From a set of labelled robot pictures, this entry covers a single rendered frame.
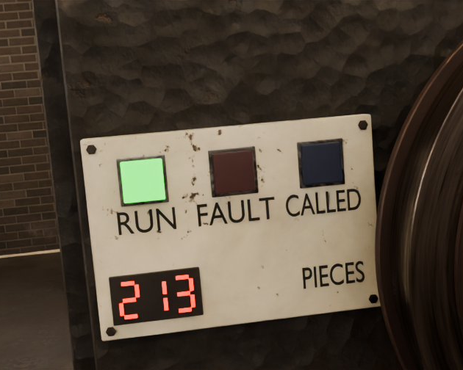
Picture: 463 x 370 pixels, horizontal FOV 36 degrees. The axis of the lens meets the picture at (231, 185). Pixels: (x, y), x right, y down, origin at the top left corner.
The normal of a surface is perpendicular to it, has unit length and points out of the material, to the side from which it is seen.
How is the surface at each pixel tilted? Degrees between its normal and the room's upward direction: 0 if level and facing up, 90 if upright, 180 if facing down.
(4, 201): 90
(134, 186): 90
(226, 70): 90
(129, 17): 90
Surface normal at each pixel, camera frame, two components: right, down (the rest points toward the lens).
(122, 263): 0.15, 0.11
